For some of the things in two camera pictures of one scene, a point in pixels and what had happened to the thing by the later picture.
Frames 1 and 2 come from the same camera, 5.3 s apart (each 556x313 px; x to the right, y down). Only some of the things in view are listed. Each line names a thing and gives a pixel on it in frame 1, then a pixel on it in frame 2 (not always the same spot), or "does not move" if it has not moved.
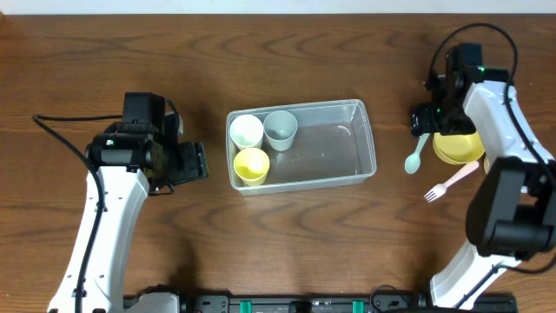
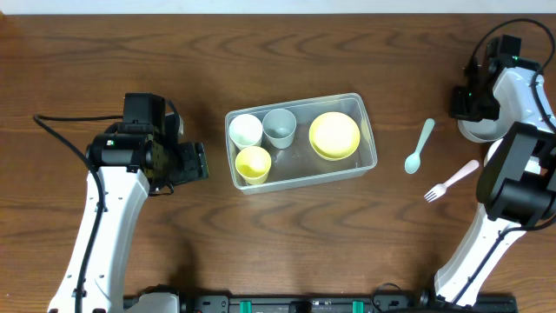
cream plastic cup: (246, 131) does not move
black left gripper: (194, 161) does not move
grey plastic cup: (281, 128) does not move
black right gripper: (421, 123) -> (471, 109)
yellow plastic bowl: (459, 149) -> (334, 136)
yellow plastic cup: (252, 165) does not move
